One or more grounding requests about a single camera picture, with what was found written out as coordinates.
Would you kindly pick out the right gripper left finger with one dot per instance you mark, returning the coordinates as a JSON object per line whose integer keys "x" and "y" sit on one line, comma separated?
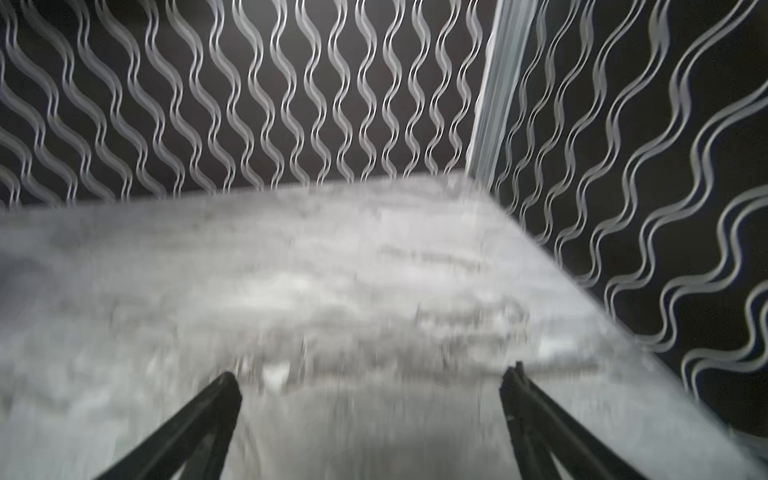
{"x": 192, "y": 444}

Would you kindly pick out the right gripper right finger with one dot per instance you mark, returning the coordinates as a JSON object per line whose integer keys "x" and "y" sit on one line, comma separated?
{"x": 544, "y": 435}

